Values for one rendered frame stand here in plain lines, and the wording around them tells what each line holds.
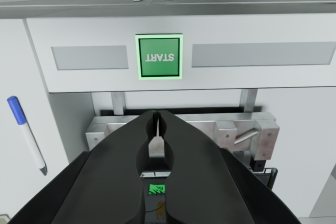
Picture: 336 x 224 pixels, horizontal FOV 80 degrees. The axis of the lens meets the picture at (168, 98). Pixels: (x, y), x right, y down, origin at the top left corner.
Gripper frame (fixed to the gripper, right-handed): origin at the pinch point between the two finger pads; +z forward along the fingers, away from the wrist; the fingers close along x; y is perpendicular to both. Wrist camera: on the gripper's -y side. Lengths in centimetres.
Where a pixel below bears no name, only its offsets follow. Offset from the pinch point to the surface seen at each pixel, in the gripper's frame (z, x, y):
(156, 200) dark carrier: 20.3, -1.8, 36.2
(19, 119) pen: 12.5, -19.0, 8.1
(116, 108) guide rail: 25.0, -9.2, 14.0
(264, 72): 14.0, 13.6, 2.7
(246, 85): 14.0, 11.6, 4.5
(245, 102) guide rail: 25.2, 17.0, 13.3
